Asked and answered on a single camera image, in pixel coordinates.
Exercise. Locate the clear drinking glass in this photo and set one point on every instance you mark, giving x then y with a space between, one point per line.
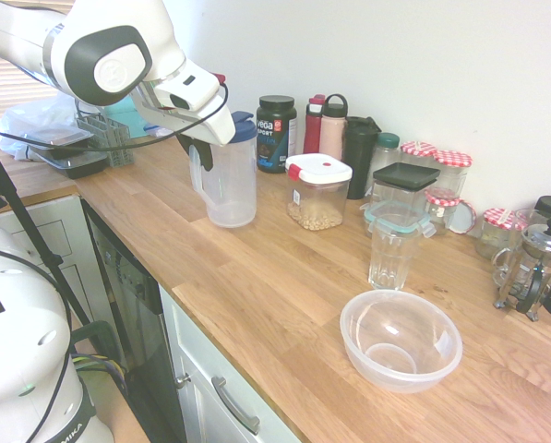
390 258

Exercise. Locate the black plastic food container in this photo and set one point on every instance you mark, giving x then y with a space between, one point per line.
76 167
58 137

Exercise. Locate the pink bottle with black cap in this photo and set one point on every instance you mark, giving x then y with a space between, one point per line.
332 138

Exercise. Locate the wrist camera with red mount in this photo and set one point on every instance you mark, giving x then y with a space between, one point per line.
187 87

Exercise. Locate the clear glass mug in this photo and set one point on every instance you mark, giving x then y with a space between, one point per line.
522 219

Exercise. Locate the cereal container with white lid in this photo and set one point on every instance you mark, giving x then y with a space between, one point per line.
319 194

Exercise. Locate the small jar red checkered lid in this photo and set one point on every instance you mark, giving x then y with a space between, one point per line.
499 226
443 207

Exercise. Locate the black shaker bottle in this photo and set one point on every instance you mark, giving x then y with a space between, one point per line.
360 161

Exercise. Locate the glass jar red checkered lid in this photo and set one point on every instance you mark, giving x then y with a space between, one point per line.
418 148
452 161

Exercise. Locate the red water bottle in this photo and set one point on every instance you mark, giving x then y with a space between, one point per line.
312 134

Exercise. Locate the black tripod stand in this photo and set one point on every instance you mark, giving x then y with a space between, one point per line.
26 217

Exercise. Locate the silver cabinet knob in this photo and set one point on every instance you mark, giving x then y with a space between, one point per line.
183 380

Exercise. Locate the clear plastic bowl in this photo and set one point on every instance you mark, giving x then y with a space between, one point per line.
399 341

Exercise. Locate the square container with black lid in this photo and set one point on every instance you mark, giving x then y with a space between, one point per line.
404 177

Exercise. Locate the black Vega protein tub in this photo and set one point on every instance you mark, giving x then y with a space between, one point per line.
275 138

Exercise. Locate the green metal clamp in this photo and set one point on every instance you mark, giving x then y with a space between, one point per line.
95 328

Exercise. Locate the clear plastic bag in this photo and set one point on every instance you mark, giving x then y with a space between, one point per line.
26 115

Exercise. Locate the clear pitcher with blue lid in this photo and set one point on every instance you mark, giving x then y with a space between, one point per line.
233 184

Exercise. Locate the clear bottle with green cap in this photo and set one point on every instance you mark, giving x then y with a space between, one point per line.
386 157

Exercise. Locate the black dishwasher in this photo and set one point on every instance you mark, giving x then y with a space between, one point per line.
118 277

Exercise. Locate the grey plastic basket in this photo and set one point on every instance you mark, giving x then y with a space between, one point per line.
118 147

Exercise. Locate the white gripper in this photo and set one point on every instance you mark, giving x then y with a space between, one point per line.
215 127

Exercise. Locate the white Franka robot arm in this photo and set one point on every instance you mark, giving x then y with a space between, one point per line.
95 27

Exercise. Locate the teal flat box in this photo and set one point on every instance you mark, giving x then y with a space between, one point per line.
123 115

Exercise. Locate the pale cabinet under counter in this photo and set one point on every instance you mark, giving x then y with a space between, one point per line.
196 360

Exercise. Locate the glass container with teal lid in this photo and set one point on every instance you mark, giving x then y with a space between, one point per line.
425 224

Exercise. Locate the glass French press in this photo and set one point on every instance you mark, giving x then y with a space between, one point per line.
547 249

